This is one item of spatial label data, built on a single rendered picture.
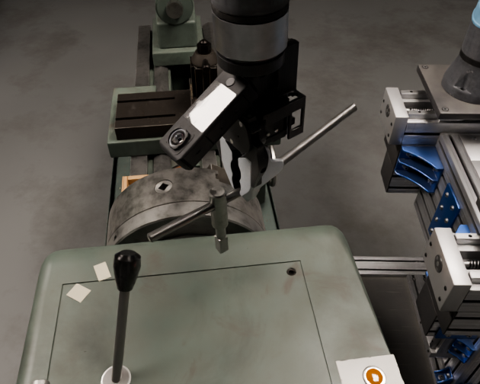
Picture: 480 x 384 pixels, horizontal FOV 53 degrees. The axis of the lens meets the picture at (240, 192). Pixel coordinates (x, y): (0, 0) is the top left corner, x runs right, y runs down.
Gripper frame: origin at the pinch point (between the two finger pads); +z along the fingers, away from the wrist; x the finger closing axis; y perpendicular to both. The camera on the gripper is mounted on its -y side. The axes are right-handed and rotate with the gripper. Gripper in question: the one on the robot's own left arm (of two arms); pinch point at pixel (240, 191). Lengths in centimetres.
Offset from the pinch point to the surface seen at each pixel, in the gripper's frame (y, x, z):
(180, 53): 51, 112, 47
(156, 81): 38, 109, 53
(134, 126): 14, 74, 41
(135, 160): 11, 72, 52
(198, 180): 4.1, 19.3, 15.3
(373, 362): 3.3, -23.5, 13.7
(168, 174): 0.5, 23.9, 15.0
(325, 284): 6.4, -11.4, 13.7
